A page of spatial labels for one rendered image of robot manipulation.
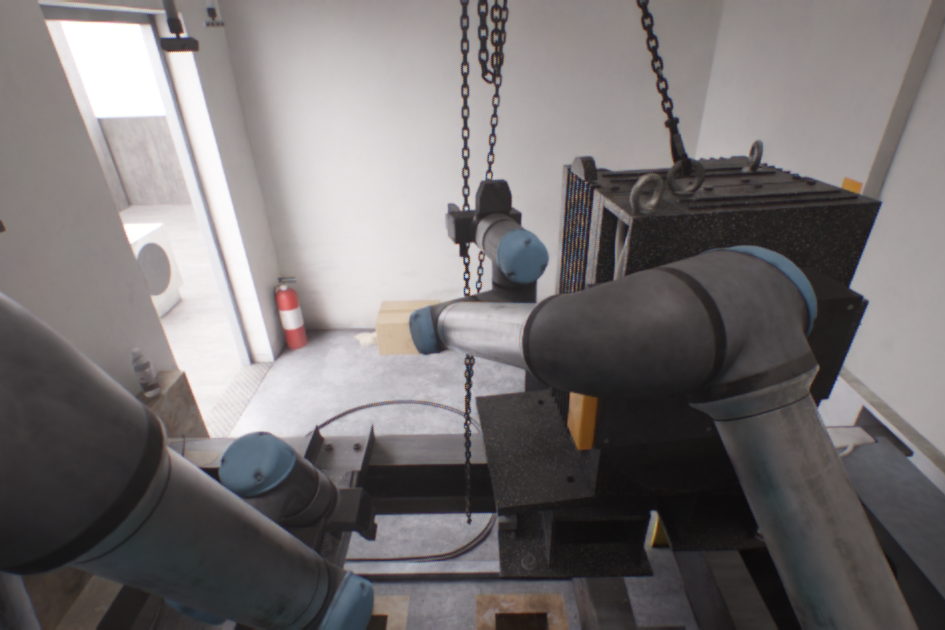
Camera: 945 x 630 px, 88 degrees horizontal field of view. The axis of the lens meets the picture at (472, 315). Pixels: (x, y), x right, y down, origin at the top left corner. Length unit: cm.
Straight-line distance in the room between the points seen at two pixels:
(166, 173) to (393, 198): 520
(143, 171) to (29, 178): 623
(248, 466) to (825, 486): 56
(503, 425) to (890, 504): 117
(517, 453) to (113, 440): 119
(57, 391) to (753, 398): 47
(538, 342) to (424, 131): 286
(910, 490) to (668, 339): 169
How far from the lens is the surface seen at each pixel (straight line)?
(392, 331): 335
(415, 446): 178
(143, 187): 840
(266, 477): 61
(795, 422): 51
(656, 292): 43
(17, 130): 213
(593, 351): 42
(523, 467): 137
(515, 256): 74
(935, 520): 201
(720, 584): 156
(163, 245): 476
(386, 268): 356
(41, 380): 29
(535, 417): 151
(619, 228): 104
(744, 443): 51
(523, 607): 218
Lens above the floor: 189
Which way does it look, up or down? 29 degrees down
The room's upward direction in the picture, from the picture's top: 2 degrees counter-clockwise
